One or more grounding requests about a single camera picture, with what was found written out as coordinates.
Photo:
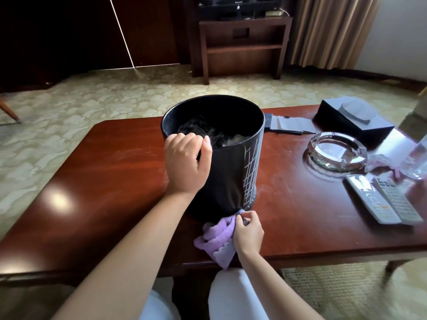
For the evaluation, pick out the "person's right hand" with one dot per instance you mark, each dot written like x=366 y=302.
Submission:
x=249 y=234

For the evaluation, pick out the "person's left hand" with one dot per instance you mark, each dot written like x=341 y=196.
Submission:
x=186 y=166

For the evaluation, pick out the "person's right thumb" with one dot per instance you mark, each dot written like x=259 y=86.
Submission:
x=237 y=224

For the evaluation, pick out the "person's left thumb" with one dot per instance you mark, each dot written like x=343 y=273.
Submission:
x=206 y=148

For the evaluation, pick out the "purple cleaning cloth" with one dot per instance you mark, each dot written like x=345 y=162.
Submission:
x=216 y=241

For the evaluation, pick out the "black round waste bin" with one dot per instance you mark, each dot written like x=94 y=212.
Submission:
x=233 y=169

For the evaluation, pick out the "person's left forearm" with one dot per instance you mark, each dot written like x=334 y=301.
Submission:
x=130 y=256

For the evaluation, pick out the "person's right forearm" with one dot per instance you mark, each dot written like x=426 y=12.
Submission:
x=273 y=286

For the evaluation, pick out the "black bin liner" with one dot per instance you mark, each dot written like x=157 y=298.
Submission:
x=220 y=134

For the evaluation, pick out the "black notepad holder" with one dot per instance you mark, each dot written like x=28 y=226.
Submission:
x=268 y=121

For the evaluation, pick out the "person's white trousers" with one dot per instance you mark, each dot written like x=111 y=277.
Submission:
x=233 y=296

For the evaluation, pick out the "black pen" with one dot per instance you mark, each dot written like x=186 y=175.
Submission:
x=287 y=131

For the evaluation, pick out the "white notepad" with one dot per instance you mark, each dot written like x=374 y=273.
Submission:
x=295 y=124

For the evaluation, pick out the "clear glass ashtray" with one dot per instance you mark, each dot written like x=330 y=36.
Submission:
x=337 y=153

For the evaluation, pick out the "dark wooden television stand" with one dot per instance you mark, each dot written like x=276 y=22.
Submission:
x=245 y=29

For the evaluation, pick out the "grey remote control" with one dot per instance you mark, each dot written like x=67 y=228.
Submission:
x=398 y=201
x=370 y=198

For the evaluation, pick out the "black television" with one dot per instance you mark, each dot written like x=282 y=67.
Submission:
x=238 y=4

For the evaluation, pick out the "small white set-top box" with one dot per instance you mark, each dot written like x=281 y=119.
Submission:
x=274 y=13

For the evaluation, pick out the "black tissue box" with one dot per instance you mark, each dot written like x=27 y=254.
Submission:
x=357 y=121

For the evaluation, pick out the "crumpled clear plastic wrapper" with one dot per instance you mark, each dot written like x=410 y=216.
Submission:
x=382 y=163

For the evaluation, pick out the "beige curtain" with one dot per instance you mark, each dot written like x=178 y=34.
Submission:
x=330 y=29

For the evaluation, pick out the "dark wooden wardrobe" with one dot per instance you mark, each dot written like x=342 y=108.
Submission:
x=66 y=33

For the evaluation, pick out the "clear drinking glass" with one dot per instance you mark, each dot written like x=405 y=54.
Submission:
x=415 y=159

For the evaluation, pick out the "wooden chair leg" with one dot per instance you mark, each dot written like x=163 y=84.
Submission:
x=8 y=109

